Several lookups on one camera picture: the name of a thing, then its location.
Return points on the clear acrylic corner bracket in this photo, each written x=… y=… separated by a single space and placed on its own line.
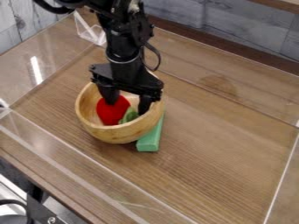
x=91 y=33

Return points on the green rectangular block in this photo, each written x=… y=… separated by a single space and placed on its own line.
x=150 y=141

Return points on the red strawberry toy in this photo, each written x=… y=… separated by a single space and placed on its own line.
x=116 y=114

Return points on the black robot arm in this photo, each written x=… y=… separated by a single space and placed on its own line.
x=128 y=31

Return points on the wooden bowl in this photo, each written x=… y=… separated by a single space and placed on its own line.
x=114 y=134

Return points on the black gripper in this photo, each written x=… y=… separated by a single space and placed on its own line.
x=135 y=81

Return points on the black metal table bracket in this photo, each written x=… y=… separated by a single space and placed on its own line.
x=40 y=215

